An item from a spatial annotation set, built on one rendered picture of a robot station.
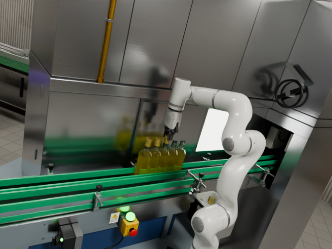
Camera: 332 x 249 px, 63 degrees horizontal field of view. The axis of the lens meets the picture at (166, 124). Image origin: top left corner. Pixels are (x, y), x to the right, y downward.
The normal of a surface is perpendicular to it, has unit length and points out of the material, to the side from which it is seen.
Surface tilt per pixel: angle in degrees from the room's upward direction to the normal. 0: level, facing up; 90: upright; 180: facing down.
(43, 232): 90
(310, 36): 90
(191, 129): 90
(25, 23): 90
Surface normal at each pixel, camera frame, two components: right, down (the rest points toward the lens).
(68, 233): 0.24, -0.91
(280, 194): -0.82, -0.01
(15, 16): -0.30, 0.25
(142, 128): 0.52, 0.40
